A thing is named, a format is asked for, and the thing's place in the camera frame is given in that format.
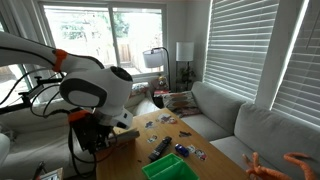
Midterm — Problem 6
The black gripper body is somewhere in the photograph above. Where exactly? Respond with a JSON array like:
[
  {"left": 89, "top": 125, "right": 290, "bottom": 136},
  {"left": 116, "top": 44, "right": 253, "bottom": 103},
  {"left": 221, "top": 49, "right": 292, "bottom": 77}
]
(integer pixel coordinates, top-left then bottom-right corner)
[{"left": 70, "top": 114, "right": 112, "bottom": 154}]

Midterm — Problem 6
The orange book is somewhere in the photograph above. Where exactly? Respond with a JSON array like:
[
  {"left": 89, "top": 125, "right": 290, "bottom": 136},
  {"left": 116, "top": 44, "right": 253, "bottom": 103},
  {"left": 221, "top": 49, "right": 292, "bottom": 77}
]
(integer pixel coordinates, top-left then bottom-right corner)
[{"left": 109, "top": 128, "right": 141, "bottom": 148}]

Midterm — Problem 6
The dark blue figure sticker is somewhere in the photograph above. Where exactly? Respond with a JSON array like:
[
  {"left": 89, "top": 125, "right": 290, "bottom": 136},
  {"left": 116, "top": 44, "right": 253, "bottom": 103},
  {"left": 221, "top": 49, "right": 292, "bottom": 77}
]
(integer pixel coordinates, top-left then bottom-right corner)
[{"left": 144, "top": 120, "right": 156, "bottom": 130}]

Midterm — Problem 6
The small round face sticker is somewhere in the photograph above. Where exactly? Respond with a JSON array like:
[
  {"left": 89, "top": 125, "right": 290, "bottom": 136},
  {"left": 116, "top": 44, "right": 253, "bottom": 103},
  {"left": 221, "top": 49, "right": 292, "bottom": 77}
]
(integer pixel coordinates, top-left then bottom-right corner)
[{"left": 146, "top": 134, "right": 159, "bottom": 144}]

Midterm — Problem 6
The black remote control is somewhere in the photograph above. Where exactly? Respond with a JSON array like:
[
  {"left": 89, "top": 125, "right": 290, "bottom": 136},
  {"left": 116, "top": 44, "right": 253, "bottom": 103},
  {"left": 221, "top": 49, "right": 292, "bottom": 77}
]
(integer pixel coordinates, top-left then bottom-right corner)
[{"left": 147, "top": 135, "right": 173, "bottom": 163}]

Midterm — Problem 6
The floral pillow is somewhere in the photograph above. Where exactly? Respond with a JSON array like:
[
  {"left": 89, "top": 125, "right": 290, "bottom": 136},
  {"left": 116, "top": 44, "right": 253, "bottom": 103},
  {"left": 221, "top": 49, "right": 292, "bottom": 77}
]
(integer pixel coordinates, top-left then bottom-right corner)
[{"left": 128, "top": 82, "right": 150, "bottom": 100}]

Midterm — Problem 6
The snowman sticker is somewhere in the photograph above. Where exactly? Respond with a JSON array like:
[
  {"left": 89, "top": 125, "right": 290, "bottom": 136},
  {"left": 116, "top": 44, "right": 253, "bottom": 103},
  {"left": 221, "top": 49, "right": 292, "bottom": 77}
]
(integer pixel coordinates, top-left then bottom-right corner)
[{"left": 155, "top": 113, "right": 178, "bottom": 125}]

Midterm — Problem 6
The white couch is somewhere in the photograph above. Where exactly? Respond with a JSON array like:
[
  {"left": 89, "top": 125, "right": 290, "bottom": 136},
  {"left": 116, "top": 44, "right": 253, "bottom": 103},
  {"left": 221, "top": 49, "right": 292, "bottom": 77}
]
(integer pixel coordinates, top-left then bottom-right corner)
[{"left": 0, "top": 93, "right": 161, "bottom": 179}]

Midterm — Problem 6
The green plastic bin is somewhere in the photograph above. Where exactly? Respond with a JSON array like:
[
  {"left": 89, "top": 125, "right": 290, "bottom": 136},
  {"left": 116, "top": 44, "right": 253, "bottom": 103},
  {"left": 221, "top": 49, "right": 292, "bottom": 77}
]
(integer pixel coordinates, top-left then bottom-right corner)
[{"left": 141, "top": 152, "right": 200, "bottom": 180}]

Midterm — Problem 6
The red box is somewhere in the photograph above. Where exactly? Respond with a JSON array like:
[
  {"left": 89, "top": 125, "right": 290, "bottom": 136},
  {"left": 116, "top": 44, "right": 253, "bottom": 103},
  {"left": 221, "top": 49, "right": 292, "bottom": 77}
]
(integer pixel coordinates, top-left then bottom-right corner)
[{"left": 153, "top": 89, "right": 171, "bottom": 98}]

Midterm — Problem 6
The blue toy car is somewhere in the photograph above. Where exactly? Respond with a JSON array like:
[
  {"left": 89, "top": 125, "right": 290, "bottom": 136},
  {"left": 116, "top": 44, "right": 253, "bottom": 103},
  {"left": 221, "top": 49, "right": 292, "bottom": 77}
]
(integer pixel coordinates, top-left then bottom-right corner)
[{"left": 174, "top": 143, "right": 190, "bottom": 158}]

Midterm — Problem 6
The small dark sticker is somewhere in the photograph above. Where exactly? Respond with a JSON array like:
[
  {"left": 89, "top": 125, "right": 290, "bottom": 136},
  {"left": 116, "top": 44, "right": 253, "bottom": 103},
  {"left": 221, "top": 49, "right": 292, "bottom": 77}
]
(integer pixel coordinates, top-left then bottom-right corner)
[{"left": 178, "top": 130, "right": 193, "bottom": 138}]

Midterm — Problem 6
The small toy figure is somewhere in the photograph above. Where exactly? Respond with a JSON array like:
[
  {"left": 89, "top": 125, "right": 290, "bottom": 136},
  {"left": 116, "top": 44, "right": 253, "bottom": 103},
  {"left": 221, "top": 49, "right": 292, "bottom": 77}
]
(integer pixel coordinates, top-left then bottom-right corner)
[{"left": 156, "top": 74, "right": 169, "bottom": 91}]

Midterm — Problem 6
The brown cream patterned pillow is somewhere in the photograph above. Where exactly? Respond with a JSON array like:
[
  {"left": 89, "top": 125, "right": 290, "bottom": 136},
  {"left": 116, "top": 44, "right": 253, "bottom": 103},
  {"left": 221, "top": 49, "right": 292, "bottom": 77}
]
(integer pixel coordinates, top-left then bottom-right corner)
[{"left": 162, "top": 90, "right": 202, "bottom": 118}]

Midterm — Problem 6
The small white sticker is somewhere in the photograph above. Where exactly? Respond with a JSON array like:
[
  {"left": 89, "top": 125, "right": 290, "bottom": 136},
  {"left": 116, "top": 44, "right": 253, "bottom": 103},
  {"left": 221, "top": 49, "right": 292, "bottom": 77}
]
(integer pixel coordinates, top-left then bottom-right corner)
[{"left": 185, "top": 143, "right": 197, "bottom": 154}]

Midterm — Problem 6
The arc lamp white shade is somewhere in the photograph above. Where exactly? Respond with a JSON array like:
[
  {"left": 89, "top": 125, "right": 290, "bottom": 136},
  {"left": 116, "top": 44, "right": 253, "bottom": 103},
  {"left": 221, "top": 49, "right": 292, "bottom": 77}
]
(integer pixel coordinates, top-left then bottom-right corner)
[{"left": 142, "top": 46, "right": 172, "bottom": 93}]

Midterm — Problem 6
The red white figure sticker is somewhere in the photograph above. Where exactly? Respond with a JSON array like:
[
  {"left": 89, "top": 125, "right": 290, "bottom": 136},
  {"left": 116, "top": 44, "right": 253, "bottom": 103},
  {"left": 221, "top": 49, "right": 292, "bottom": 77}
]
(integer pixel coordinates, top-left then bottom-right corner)
[{"left": 194, "top": 148, "right": 208, "bottom": 162}]

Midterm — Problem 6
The large sliding window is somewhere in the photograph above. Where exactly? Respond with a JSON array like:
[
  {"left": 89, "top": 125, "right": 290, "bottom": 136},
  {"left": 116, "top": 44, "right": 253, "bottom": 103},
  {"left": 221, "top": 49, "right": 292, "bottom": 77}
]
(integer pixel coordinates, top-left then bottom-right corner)
[{"left": 38, "top": 1, "right": 168, "bottom": 82}]

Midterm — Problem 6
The green house plant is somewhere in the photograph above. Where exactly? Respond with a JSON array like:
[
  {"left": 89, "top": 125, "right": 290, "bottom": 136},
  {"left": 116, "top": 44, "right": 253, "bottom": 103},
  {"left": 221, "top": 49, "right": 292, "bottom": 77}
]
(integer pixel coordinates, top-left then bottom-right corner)
[{"left": 178, "top": 64, "right": 198, "bottom": 92}]

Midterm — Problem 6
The white table lamp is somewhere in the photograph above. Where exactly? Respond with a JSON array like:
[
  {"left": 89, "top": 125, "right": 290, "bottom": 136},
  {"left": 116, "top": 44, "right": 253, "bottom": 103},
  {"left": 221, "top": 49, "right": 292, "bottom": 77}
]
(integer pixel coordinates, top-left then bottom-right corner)
[{"left": 175, "top": 41, "right": 195, "bottom": 93}]

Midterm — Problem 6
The white curtain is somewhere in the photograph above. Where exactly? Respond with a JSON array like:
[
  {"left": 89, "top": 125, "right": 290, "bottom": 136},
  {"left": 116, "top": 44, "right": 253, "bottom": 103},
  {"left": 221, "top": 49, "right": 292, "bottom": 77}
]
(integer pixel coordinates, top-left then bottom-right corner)
[{"left": 6, "top": 0, "right": 51, "bottom": 41}]

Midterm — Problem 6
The grey sofa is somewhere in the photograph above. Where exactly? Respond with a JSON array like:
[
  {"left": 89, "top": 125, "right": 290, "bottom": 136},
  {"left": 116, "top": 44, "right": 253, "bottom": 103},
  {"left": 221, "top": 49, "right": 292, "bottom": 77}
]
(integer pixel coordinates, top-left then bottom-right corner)
[{"left": 181, "top": 80, "right": 320, "bottom": 180}]

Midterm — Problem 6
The orange octopus plush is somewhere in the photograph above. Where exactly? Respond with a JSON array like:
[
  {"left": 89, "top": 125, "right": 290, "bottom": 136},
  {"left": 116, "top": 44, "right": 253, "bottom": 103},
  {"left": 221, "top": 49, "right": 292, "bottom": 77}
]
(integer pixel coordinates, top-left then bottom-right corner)
[{"left": 241, "top": 151, "right": 319, "bottom": 180}]

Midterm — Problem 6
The wide white window blind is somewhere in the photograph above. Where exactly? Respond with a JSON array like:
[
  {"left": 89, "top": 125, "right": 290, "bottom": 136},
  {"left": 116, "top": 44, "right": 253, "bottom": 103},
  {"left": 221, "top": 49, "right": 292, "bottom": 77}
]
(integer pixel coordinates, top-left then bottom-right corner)
[{"left": 203, "top": 0, "right": 280, "bottom": 101}]

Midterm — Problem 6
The narrow white window blind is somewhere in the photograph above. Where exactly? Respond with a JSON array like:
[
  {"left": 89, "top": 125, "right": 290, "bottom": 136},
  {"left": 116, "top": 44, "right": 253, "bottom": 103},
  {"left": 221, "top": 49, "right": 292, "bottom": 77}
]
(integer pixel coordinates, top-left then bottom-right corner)
[{"left": 271, "top": 0, "right": 320, "bottom": 127}]

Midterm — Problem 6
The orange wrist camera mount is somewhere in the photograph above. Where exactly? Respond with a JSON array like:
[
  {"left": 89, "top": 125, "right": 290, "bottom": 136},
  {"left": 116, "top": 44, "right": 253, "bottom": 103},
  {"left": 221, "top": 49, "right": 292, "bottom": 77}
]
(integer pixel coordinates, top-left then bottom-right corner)
[{"left": 67, "top": 109, "right": 92, "bottom": 125}]

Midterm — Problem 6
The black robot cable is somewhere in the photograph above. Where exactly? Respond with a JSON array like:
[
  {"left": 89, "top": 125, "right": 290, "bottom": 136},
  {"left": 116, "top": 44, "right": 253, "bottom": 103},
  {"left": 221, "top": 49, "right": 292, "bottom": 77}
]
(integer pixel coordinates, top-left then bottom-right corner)
[{"left": 0, "top": 68, "right": 112, "bottom": 179}]

